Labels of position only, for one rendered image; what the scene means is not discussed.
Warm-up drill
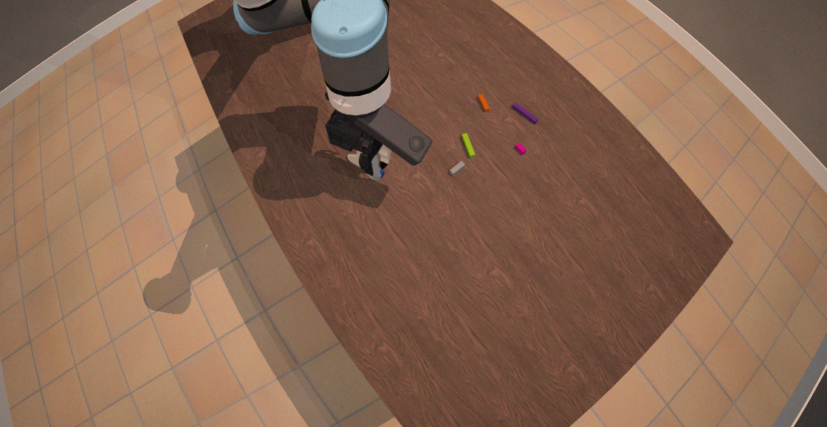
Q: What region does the orange rod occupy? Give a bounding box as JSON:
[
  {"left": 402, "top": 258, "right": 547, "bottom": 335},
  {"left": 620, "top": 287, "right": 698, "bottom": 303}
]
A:
[{"left": 478, "top": 94, "right": 490, "bottom": 112}]

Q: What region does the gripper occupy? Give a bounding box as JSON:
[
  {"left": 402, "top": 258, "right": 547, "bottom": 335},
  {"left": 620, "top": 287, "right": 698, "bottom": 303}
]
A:
[{"left": 325, "top": 105, "right": 391, "bottom": 181}]

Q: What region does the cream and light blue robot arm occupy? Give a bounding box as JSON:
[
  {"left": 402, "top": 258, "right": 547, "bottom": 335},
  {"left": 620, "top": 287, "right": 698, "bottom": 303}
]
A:
[{"left": 233, "top": 0, "right": 432, "bottom": 165}]

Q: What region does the purple rod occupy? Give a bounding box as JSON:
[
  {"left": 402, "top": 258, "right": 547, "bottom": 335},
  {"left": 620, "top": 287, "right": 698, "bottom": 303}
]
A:
[{"left": 512, "top": 103, "right": 538, "bottom": 124}]

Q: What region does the lime green rod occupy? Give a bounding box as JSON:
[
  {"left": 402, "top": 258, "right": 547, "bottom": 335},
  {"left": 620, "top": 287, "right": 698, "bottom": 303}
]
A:
[{"left": 461, "top": 134, "right": 475, "bottom": 158}]

